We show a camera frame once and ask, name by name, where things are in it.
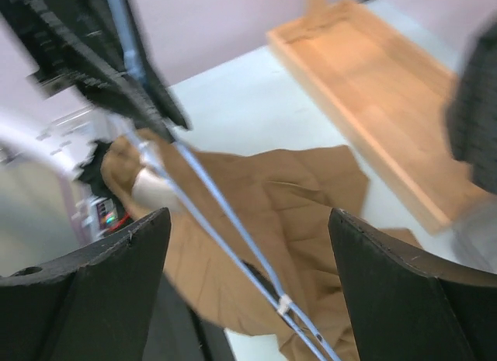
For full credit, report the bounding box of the tan cloth garment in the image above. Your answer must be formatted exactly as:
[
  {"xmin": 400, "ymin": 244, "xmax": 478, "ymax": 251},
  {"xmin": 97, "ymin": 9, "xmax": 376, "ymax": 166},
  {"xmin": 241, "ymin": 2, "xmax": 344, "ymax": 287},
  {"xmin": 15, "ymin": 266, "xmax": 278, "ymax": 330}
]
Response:
[{"xmin": 99, "ymin": 127, "xmax": 424, "ymax": 361}]

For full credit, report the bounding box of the wooden clothes rack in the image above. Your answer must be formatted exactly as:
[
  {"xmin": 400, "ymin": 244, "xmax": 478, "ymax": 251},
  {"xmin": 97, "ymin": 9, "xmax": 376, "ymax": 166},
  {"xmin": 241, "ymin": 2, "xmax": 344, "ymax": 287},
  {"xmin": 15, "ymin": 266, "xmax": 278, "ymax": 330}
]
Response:
[{"xmin": 268, "ymin": 0, "xmax": 492, "ymax": 233}]

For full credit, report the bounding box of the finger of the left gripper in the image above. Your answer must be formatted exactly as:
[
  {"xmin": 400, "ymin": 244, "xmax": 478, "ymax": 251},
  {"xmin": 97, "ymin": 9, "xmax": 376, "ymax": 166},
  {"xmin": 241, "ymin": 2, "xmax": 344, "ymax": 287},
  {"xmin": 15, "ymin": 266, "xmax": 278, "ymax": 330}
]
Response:
[
  {"xmin": 1, "ymin": 0, "xmax": 173, "ymax": 142},
  {"xmin": 116, "ymin": 0, "xmax": 191, "ymax": 130}
]

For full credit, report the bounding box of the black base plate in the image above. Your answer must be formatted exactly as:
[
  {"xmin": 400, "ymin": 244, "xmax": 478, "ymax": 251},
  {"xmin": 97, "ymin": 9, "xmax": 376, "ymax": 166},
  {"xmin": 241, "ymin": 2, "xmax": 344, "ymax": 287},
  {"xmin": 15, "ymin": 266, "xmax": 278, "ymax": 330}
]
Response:
[{"xmin": 77, "ymin": 139, "xmax": 238, "ymax": 361}]

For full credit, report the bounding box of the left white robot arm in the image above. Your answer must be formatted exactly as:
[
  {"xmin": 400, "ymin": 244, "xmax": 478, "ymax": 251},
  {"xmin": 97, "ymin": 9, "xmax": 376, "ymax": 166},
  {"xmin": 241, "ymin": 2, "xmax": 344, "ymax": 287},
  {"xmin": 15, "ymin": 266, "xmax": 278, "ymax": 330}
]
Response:
[{"xmin": 1, "ymin": 0, "xmax": 189, "ymax": 210}]

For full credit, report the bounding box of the clear plastic bin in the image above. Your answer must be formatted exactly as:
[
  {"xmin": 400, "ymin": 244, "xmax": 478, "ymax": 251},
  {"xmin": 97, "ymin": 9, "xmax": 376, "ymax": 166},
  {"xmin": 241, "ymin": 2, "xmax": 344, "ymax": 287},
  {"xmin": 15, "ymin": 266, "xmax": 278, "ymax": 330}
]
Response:
[{"xmin": 452, "ymin": 197, "xmax": 496, "ymax": 273}]

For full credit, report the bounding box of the dark grey dotted skirt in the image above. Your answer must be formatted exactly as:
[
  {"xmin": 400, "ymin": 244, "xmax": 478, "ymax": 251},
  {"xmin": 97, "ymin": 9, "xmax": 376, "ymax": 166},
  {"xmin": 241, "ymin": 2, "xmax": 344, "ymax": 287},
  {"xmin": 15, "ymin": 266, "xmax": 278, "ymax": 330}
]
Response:
[{"xmin": 445, "ymin": 21, "xmax": 496, "ymax": 194}]

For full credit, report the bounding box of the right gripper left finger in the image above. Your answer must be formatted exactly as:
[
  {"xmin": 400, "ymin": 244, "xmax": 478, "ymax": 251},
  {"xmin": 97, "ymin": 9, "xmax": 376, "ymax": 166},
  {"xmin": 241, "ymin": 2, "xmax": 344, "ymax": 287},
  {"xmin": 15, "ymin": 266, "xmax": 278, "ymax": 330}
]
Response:
[{"xmin": 1, "ymin": 208, "xmax": 171, "ymax": 361}]

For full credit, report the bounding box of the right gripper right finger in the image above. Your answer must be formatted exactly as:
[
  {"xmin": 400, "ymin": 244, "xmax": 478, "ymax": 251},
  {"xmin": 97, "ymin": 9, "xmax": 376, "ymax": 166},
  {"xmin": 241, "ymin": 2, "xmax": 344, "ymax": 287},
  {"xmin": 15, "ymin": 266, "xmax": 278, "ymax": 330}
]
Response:
[{"xmin": 328, "ymin": 209, "xmax": 496, "ymax": 361}]

